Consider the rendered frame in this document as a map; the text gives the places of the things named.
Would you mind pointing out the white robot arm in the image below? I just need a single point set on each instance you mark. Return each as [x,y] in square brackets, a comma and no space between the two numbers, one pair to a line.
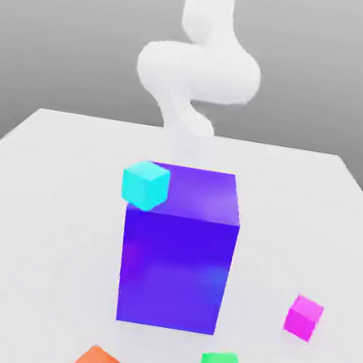
[198,72]

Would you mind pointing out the small cyan cube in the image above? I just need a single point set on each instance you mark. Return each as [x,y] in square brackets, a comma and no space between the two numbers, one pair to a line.
[144,185]

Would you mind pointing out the small magenta cube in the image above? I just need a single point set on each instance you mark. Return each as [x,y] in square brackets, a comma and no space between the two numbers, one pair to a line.
[302,319]

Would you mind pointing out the large purple box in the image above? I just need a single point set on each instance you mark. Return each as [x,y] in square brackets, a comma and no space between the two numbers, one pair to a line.
[174,266]

